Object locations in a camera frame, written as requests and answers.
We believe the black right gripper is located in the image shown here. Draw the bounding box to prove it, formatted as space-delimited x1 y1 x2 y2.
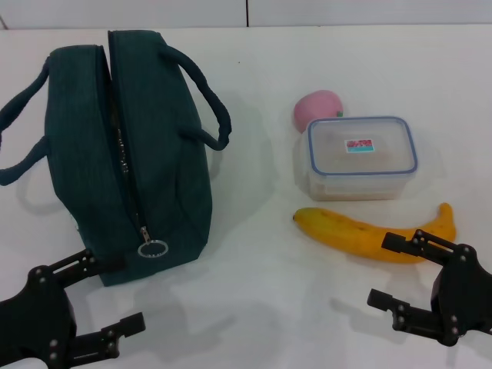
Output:
367 229 492 349

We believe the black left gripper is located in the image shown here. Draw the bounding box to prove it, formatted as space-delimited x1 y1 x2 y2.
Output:
0 248 147 369

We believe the yellow banana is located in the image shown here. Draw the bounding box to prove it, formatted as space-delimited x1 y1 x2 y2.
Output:
292 202 458 265

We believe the clear plastic food container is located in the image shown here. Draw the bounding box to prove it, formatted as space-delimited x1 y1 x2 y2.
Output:
294 115 419 203

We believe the dark teal insulated lunch bag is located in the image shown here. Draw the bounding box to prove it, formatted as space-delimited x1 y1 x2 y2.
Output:
0 29 234 288

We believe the pink toy peach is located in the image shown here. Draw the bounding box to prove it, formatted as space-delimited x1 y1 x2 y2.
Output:
293 89 345 134

